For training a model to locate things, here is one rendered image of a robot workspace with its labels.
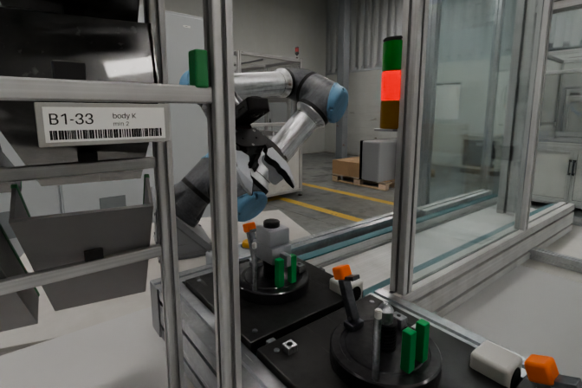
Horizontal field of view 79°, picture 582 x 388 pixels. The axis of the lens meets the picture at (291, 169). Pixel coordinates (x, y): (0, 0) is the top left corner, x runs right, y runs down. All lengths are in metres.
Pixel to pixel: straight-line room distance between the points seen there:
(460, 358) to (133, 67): 0.52
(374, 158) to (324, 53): 11.11
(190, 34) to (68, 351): 3.39
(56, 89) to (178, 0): 8.82
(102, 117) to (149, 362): 0.53
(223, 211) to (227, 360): 0.15
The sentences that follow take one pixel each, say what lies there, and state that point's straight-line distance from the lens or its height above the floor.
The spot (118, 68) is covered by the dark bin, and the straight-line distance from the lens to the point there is 0.35.
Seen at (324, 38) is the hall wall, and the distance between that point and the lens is 11.76.
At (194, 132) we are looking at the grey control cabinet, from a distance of 3.83.
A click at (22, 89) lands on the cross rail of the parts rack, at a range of 0.29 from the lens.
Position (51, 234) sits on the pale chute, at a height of 1.16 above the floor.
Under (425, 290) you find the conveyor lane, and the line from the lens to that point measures 0.77.
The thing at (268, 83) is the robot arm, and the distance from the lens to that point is 1.09.
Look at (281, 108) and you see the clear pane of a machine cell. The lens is 5.15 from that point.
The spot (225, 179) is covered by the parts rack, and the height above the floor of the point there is 1.23.
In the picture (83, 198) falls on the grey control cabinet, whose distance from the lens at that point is 3.57.
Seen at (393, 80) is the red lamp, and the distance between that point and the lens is 0.64.
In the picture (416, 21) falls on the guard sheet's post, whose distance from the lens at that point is 0.65.
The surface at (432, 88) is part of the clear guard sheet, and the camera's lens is 0.70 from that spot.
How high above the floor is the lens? 1.29
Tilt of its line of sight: 9 degrees down
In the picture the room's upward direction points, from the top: straight up
